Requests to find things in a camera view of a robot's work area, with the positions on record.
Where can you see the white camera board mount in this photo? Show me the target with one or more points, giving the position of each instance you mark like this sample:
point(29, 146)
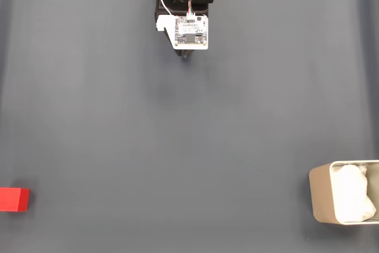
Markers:
point(191, 32)

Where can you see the beige box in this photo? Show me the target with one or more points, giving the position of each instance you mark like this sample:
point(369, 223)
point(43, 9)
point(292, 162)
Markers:
point(321, 193)

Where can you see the red cube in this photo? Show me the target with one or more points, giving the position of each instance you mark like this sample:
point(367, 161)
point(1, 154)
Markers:
point(13, 199)

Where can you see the dark grey table mat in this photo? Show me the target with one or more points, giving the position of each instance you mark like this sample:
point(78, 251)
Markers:
point(189, 122)

